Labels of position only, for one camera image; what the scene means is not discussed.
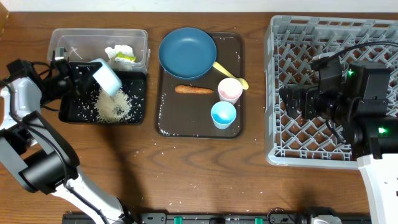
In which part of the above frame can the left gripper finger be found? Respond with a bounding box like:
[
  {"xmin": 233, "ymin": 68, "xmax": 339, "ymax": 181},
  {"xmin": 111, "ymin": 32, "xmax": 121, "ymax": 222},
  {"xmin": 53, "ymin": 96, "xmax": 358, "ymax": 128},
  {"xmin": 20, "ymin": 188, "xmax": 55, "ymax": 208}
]
[
  {"xmin": 73, "ymin": 79, "xmax": 96, "ymax": 100},
  {"xmin": 69, "ymin": 62, "xmax": 102, "ymax": 82}
]

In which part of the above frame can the light blue bowl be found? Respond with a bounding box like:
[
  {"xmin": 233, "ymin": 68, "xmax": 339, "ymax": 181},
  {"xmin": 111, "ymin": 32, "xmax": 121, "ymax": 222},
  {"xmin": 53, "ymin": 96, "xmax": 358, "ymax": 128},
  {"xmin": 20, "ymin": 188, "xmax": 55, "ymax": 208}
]
[{"xmin": 91, "ymin": 58, "xmax": 122, "ymax": 96}]

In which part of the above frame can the white rice pile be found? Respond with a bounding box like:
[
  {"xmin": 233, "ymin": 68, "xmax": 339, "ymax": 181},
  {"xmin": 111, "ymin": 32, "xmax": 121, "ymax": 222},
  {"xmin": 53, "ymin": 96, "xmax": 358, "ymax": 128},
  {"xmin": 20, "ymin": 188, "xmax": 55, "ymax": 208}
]
[{"xmin": 95, "ymin": 88, "xmax": 132, "ymax": 123}]

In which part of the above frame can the yellow snack wrapper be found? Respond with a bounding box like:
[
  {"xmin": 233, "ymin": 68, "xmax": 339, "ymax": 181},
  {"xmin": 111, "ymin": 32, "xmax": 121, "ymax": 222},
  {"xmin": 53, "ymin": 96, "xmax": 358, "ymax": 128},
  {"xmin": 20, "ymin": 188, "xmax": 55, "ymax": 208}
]
[{"xmin": 114, "ymin": 52, "xmax": 136, "ymax": 63}]

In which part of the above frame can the yellow plastic spoon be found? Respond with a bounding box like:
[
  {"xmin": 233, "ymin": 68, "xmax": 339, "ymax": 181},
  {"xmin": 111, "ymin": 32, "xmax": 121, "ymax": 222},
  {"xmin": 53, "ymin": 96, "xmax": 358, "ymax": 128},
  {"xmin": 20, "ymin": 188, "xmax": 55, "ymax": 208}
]
[{"xmin": 213, "ymin": 62, "xmax": 249, "ymax": 90}]

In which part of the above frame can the pink plastic cup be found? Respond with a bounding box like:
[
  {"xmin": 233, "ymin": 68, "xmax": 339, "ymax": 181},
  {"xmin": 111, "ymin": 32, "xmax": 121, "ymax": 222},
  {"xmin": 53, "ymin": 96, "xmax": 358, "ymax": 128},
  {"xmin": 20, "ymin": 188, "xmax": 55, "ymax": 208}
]
[{"xmin": 218, "ymin": 78, "xmax": 243, "ymax": 105}]

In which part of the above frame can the light blue plastic cup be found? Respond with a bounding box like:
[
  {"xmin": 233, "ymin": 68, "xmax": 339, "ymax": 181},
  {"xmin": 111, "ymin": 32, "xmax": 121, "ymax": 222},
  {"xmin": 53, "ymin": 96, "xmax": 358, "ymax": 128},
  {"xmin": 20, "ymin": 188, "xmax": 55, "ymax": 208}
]
[{"xmin": 210, "ymin": 101, "xmax": 237, "ymax": 129}]

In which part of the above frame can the dark blue plate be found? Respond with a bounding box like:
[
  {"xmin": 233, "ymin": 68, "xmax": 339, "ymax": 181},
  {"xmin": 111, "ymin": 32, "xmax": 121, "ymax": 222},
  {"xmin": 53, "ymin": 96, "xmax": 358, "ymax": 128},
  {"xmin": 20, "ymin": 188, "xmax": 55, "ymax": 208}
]
[{"xmin": 158, "ymin": 27, "xmax": 217, "ymax": 80}]

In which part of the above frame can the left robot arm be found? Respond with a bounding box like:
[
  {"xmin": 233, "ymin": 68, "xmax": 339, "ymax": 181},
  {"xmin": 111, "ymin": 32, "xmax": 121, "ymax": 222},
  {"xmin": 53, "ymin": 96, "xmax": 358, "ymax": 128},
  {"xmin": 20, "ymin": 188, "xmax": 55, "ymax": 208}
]
[{"xmin": 1, "ymin": 59, "xmax": 137, "ymax": 223}]

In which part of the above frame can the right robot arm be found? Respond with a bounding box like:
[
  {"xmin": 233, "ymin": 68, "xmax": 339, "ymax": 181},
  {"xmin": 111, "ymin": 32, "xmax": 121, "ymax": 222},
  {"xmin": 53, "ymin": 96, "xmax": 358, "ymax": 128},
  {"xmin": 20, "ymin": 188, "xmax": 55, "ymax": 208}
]
[{"xmin": 280, "ymin": 56, "xmax": 397, "ymax": 223}]

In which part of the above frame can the black rectangular waste tray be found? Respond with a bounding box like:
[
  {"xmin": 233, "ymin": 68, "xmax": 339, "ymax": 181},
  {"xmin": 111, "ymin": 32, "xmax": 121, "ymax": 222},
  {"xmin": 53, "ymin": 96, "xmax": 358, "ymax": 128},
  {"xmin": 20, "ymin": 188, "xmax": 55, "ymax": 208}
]
[{"xmin": 58, "ymin": 71, "xmax": 146, "ymax": 124}]

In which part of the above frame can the clear plastic waste bin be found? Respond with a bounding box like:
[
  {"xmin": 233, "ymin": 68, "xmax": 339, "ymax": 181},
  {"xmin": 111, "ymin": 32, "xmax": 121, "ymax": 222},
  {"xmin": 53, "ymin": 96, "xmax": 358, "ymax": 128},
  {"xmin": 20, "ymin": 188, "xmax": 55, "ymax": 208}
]
[{"xmin": 47, "ymin": 28, "xmax": 150, "ymax": 74}]

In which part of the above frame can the grey dishwasher rack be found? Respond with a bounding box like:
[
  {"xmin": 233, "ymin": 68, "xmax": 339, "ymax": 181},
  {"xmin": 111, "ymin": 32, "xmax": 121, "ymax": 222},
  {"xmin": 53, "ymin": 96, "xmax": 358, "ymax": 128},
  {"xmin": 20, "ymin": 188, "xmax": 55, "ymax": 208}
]
[{"xmin": 264, "ymin": 15, "xmax": 397, "ymax": 170}]

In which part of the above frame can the orange carrot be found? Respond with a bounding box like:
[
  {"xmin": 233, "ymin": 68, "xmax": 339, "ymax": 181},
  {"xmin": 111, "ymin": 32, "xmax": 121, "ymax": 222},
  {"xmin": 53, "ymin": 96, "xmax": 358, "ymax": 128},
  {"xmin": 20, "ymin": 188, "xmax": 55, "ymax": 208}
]
[{"xmin": 175, "ymin": 85, "xmax": 214, "ymax": 95}]

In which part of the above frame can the brown serving tray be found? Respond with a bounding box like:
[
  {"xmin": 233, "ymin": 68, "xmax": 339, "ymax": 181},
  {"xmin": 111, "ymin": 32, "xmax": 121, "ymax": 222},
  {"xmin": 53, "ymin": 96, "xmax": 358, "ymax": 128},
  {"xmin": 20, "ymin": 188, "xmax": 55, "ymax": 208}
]
[{"xmin": 154, "ymin": 32, "xmax": 245, "ymax": 139}]

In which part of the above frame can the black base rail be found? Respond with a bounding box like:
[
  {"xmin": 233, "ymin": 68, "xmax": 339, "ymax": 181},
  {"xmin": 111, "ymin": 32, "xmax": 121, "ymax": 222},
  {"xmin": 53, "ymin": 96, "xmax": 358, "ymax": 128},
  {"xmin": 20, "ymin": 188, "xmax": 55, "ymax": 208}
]
[{"xmin": 61, "ymin": 207, "xmax": 373, "ymax": 224}]

